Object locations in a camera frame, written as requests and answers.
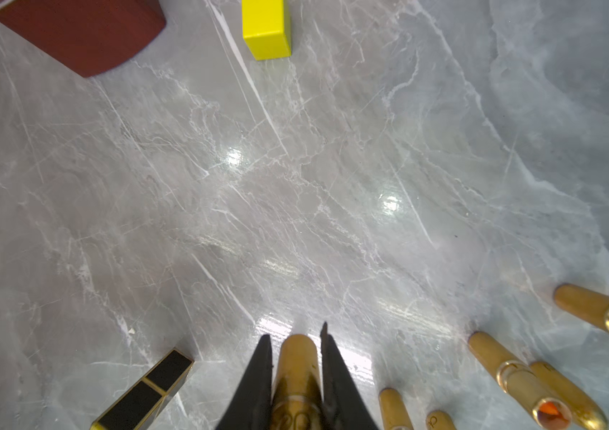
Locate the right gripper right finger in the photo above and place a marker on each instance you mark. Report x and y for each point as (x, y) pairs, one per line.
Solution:
(342, 405)

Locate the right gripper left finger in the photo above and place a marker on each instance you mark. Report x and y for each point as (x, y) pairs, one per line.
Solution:
(251, 405)

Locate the gold lipstick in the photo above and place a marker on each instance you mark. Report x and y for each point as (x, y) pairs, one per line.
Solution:
(587, 305)
(394, 412)
(439, 420)
(517, 379)
(297, 398)

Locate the yellow black small block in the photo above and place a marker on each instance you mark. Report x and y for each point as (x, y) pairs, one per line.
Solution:
(141, 404)

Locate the dark red metronome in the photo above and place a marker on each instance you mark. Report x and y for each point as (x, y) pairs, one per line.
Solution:
(89, 37)

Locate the yellow cube far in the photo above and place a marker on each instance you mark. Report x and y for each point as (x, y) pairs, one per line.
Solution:
(266, 28)

